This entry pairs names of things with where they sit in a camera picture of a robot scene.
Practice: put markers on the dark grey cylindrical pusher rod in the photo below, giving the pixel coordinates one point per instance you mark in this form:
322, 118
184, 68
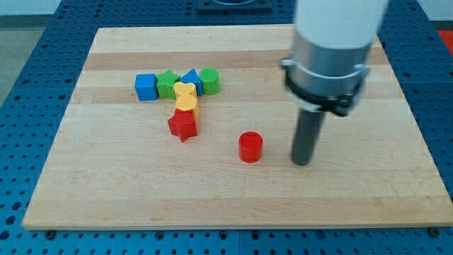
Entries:
306, 135

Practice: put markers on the red cylinder block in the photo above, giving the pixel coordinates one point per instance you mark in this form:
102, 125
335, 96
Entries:
250, 147

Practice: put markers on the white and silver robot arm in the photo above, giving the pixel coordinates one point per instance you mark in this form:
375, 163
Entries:
326, 68

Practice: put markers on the green cylinder block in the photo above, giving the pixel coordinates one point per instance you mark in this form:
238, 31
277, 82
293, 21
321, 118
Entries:
209, 78

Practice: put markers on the wooden board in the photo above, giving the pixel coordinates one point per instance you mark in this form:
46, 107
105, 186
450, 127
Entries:
114, 165

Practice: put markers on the yellow hexagon block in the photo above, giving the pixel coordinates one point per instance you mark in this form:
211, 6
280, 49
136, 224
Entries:
188, 103

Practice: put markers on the blue triangle block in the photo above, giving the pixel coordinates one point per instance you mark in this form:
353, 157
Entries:
192, 77

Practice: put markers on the red star block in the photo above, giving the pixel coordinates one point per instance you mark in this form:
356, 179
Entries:
183, 124

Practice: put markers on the yellow heart block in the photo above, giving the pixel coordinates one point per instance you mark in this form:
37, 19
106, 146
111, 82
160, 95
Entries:
182, 89

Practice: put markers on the green star block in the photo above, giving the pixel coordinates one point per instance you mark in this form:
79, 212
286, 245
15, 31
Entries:
165, 84

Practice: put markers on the blue cube block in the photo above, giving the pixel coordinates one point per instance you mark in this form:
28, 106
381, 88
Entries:
145, 87

